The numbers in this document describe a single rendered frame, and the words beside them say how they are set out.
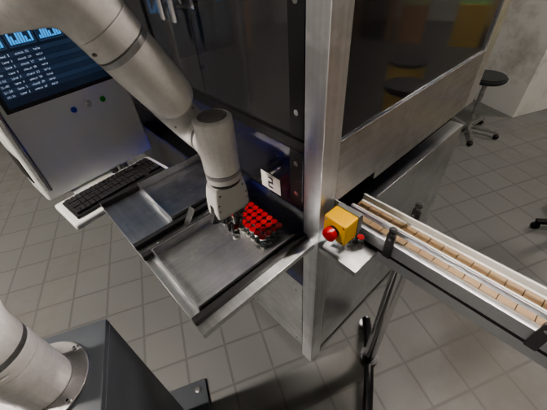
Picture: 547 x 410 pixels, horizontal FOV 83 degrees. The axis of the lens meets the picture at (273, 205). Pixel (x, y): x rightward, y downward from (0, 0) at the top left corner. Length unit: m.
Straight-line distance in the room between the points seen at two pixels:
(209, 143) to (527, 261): 2.13
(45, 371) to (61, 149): 0.91
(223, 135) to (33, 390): 0.63
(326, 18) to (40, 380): 0.88
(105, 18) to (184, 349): 1.57
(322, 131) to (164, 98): 0.33
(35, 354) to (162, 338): 1.14
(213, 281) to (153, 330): 1.08
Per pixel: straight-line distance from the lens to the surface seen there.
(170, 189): 1.24
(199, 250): 0.98
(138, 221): 1.15
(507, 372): 1.96
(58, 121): 1.48
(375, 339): 1.41
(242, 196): 0.79
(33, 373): 0.83
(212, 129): 0.64
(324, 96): 0.67
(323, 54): 0.64
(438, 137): 1.54
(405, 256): 0.91
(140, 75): 0.55
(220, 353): 1.77
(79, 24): 0.52
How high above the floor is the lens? 1.60
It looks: 42 degrees down
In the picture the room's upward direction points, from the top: 5 degrees counter-clockwise
